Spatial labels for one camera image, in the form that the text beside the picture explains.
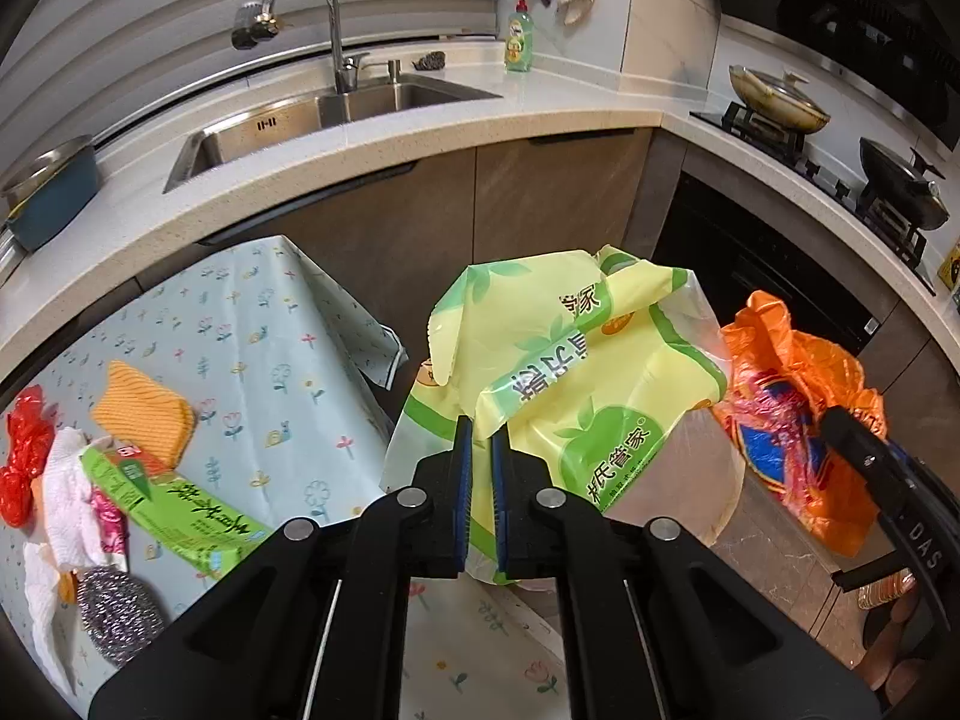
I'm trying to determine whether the chrome kitchen faucet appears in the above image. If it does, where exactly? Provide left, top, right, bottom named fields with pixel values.
left=231, top=0, right=370, bottom=95

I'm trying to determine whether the yellow green plastic bag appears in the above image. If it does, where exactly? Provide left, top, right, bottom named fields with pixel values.
left=379, top=244, right=747, bottom=586

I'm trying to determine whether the black built-in oven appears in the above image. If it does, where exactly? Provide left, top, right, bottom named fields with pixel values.
left=652, top=172, right=890, bottom=357

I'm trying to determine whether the black range hood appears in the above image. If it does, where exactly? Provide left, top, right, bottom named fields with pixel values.
left=709, top=0, right=960, bottom=128

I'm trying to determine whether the green cardboard box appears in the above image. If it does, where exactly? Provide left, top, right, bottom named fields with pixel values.
left=81, top=444, right=275, bottom=580

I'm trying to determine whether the white window blind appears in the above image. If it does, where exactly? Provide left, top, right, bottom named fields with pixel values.
left=0, top=0, right=518, bottom=158

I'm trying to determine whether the blue basin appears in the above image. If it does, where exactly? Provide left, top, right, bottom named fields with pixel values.
left=0, top=135, right=102, bottom=252

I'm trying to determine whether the steel wool scrubber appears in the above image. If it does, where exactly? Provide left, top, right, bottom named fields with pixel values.
left=75, top=568, right=166, bottom=667

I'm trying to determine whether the orange striped cloth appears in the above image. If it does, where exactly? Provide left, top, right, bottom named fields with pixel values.
left=91, top=360, right=197, bottom=466

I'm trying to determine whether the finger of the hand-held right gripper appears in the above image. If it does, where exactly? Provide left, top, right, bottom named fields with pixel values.
left=817, top=406, right=912, bottom=500
left=831, top=556, right=914, bottom=595

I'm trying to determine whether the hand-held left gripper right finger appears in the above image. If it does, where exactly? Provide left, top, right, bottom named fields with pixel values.
left=491, top=427, right=882, bottom=720

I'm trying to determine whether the brown kitchen cabinet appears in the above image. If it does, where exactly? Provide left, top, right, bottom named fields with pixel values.
left=202, top=127, right=661, bottom=428

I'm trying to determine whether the green dish soap bottle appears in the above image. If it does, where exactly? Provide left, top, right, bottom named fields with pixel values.
left=505, top=0, right=532, bottom=74

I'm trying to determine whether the frying pan with glass lid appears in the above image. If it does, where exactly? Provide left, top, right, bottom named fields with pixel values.
left=729, top=64, right=832, bottom=134

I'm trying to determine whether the floral light blue tablecloth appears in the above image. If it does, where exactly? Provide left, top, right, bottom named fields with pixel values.
left=0, top=235, right=571, bottom=720

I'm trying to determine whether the orange plastic bag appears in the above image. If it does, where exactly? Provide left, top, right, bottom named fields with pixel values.
left=712, top=290, right=887, bottom=560

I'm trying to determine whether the black gas stove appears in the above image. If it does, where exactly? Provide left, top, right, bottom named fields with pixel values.
left=690, top=101, right=938, bottom=293

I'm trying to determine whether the red plastic bag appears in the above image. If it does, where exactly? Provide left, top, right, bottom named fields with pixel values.
left=0, top=385, right=57, bottom=530

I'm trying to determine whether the black wok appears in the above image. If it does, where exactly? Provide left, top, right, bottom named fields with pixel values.
left=859, top=136, right=952, bottom=232

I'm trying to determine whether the crumpled white tissue paper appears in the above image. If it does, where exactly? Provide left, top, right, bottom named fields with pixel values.
left=22, top=426, right=128, bottom=691

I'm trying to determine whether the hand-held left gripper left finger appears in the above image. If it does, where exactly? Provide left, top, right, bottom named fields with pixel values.
left=88, top=415, right=475, bottom=720

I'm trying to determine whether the stainless steel sink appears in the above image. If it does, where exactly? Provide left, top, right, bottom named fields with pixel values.
left=163, top=75, right=502, bottom=194

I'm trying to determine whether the person's right hand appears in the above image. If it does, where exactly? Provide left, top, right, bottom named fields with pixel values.
left=861, top=592, right=932, bottom=691

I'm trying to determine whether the pink wrapper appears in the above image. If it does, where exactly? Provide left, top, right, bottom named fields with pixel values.
left=91, top=487, right=132, bottom=572

